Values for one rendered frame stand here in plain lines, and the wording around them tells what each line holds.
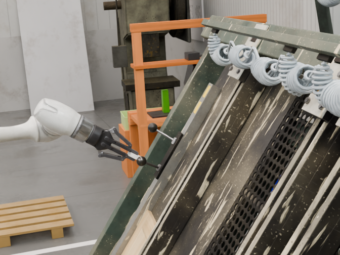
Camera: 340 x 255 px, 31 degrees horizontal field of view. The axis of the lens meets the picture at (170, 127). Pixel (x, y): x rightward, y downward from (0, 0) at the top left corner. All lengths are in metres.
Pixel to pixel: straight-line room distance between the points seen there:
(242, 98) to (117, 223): 0.95
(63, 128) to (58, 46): 8.41
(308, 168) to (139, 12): 6.59
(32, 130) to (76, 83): 8.22
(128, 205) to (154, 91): 5.44
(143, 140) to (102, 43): 5.50
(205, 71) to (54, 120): 0.70
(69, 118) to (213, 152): 0.56
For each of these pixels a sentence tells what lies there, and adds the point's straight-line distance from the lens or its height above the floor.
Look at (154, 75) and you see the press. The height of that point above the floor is 0.83.
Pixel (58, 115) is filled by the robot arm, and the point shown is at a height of 1.64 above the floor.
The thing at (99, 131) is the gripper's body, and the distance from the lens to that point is 2.25.
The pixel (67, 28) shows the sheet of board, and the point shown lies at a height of 1.40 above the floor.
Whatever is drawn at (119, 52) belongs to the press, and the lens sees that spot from 7.95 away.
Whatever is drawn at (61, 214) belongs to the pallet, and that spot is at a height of 0.11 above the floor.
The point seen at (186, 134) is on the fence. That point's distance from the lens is 2.33.
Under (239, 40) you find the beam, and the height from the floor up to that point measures 1.87.
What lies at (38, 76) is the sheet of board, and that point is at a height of 0.65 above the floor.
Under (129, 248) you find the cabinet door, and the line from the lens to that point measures 2.38.
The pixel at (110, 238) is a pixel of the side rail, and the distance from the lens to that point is 2.66.
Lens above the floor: 2.08
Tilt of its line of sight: 13 degrees down
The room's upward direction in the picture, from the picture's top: 3 degrees counter-clockwise
